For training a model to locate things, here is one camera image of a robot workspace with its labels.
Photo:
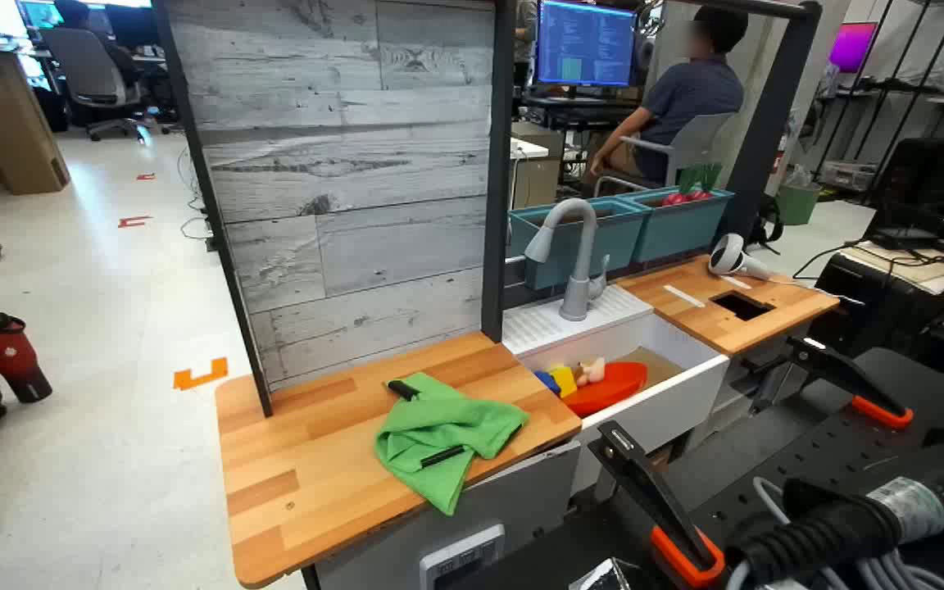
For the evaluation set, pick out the green cloth towel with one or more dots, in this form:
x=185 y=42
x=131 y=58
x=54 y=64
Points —
x=439 y=426

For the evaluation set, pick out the grey kitchen faucet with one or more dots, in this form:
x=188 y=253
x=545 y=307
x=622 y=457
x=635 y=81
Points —
x=578 y=293

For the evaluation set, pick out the blue toy block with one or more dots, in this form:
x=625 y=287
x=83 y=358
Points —
x=545 y=382

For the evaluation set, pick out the small black rectangular piece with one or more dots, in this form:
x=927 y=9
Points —
x=405 y=389

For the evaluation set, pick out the yellow toy block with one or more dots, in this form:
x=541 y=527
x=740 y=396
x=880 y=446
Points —
x=565 y=379

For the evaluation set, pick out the pink toy piece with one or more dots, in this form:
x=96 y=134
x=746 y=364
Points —
x=596 y=372

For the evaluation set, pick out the teal plastic bin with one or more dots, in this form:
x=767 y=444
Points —
x=615 y=234
x=681 y=231

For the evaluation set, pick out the red plastic bowl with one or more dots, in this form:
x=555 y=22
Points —
x=619 y=389

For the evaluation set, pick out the grey wood back panel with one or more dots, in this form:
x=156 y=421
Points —
x=329 y=164

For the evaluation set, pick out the white strip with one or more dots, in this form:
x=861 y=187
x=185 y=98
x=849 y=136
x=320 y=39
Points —
x=684 y=296

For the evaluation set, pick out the white sink basin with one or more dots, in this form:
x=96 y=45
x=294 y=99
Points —
x=657 y=411

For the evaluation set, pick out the white headset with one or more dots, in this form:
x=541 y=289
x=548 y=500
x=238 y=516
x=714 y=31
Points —
x=727 y=253

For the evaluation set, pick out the blue computer monitor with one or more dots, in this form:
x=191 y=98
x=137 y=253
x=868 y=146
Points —
x=585 y=45

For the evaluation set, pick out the grey chair under person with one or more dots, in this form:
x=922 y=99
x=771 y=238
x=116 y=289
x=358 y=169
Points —
x=703 y=141

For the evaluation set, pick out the seated person dark shirt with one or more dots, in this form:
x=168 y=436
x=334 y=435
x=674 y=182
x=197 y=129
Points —
x=690 y=99

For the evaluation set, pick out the grey office chair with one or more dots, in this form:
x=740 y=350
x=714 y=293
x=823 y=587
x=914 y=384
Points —
x=89 y=69

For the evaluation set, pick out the purple lit screen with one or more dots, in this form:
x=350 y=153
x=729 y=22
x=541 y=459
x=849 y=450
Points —
x=852 y=46

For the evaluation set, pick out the red black floor device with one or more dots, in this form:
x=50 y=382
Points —
x=11 y=356

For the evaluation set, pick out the wooden desk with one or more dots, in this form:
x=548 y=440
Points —
x=2 y=119

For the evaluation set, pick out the black vertical frame post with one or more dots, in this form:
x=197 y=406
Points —
x=497 y=164

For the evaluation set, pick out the black slanted frame post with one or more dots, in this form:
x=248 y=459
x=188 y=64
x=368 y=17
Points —
x=767 y=119

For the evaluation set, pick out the black camera with label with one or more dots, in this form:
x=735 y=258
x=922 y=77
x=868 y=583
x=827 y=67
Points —
x=932 y=493

